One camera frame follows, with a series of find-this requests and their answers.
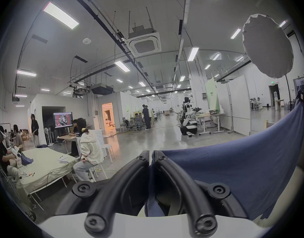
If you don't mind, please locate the dark blue garment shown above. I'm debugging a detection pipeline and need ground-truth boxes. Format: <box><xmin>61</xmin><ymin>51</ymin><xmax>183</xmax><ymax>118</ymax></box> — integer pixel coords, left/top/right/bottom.
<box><xmin>20</xmin><ymin>152</ymin><xmax>34</xmax><ymax>166</ymax></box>

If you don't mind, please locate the grey round softbox lamp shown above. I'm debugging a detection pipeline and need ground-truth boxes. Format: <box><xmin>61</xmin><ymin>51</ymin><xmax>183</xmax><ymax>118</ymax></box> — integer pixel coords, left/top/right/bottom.
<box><xmin>242</xmin><ymin>14</ymin><xmax>295</xmax><ymax>111</ymax></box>

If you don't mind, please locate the white humanoid robot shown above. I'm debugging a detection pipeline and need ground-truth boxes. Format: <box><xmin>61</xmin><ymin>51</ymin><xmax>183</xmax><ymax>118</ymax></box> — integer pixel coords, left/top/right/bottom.
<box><xmin>179</xmin><ymin>96</ymin><xmax>199</xmax><ymax>136</ymax></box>

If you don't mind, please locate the white standing fan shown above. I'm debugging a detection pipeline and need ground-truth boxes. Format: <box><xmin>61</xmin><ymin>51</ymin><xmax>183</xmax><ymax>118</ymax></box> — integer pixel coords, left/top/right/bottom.
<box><xmin>44</xmin><ymin>127</ymin><xmax>55</xmax><ymax>147</ymax></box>

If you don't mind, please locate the wooden table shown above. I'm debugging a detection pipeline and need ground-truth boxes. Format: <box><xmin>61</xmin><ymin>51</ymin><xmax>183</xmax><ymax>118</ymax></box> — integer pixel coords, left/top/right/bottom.
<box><xmin>57</xmin><ymin>134</ymin><xmax>80</xmax><ymax>156</ymax></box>

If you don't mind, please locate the white table with equipment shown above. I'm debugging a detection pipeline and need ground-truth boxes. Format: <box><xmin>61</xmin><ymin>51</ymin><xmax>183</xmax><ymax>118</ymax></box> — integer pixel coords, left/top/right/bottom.
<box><xmin>192</xmin><ymin>109</ymin><xmax>227</xmax><ymax>135</ymax></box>

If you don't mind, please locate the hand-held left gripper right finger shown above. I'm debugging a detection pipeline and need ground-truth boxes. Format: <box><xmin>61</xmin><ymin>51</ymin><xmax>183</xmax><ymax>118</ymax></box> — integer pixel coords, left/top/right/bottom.
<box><xmin>151</xmin><ymin>150</ymin><xmax>247</xmax><ymax>235</ymax></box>

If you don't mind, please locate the monitor on stand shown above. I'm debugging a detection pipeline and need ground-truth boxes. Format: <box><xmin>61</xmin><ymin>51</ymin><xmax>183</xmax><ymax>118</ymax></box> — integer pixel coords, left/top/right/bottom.
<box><xmin>53</xmin><ymin>112</ymin><xmax>74</xmax><ymax>137</ymax></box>

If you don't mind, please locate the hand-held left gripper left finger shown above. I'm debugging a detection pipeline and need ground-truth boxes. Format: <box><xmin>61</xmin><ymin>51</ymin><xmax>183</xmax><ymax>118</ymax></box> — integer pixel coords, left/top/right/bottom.
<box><xmin>72</xmin><ymin>150</ymin><xmax>150</xmax><ymax>234</ymax></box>

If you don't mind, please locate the white chair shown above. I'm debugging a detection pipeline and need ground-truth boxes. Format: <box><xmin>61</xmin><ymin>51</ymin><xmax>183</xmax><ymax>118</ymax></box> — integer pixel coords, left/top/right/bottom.
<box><xmin>88</xmin><ymin>162</ymin><xmax>109</xmax><ymax>182</ymax></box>

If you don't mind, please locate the dark blue shirt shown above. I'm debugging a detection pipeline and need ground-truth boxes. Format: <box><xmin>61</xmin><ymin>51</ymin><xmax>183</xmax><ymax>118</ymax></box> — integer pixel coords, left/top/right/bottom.
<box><xmin>145</xmin><ymin>89</ymin><xmax>304</xmax><ymax>220</ymax></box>

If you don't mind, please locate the group of people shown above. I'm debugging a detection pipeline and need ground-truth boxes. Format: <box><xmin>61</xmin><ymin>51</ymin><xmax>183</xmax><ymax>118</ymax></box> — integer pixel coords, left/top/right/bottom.
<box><xmin>133</xmin><ymin>104</ymin><xmax>157</xmax><ymax>131</ymax></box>

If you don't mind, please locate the white stool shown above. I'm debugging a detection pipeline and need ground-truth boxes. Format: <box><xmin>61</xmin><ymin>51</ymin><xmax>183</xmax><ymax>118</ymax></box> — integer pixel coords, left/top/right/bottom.
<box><xmin>102</xmin><ymin>144</ymin><xmax>116</xmax><ymax>164</ymax></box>

